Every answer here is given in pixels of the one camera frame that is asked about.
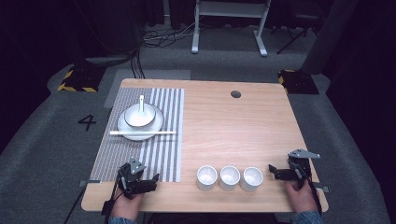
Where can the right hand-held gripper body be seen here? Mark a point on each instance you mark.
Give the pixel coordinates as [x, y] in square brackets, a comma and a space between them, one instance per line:
[301, 168]

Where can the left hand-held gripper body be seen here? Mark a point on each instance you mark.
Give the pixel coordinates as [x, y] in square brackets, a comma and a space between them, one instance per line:
[132, 180]

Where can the person's left hand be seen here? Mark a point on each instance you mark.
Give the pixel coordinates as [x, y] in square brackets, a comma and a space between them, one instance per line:
[126, 205]

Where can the person's right hand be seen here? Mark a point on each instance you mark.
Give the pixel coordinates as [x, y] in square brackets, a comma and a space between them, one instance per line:
[300, 199]

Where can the white cup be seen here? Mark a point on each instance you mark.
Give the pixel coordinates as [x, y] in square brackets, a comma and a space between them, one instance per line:
[251, 179]
[229, 178]
[206, 177]

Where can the grey table clamp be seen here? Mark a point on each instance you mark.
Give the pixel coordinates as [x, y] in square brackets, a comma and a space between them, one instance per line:
[322, 187]
[88, 182]

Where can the grey striped placemat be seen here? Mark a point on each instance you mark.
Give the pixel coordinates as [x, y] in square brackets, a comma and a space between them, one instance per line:
[162, 149]

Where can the white chopsticks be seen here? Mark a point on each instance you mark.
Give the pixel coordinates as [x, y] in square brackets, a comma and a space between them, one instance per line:
[143, 132]

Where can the white plate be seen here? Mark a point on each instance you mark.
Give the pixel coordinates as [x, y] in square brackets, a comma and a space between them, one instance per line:
[155, 126]

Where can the white bowl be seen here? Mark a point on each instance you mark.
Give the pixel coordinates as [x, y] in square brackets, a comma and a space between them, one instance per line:
[137, 119]

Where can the white spoon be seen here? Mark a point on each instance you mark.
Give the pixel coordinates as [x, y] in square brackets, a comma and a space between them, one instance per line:
[141, 104]

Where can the black yellow striped floor plate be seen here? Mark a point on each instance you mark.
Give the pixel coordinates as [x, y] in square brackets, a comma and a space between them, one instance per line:
[299, 82]
[81, 79]

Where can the grey curtain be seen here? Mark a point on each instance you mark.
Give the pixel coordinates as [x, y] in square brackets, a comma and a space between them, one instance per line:
[330, 34]

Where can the white metal stand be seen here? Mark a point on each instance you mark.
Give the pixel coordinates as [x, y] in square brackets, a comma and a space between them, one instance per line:
[229, 9]

